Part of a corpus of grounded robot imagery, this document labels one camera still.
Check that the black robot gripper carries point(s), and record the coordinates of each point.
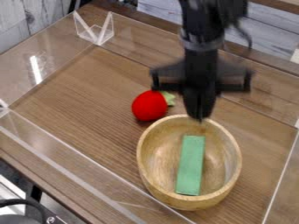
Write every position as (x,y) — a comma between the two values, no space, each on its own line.
(201,77)

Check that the green rectangular block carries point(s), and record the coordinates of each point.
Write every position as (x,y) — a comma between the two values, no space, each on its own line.
(189,178)

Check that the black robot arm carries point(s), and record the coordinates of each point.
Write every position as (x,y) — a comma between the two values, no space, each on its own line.
(206,18)

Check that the brown wooden bowl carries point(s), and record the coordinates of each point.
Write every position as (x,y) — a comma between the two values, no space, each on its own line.
(158,156)

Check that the red plush strawberry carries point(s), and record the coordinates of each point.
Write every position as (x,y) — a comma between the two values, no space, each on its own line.
(151,104)

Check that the clear acrylic corner bracket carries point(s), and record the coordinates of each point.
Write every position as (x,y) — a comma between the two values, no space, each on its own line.
(95,34)

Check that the black metal table frame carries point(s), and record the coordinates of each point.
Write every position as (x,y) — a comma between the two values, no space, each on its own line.
(37,210)

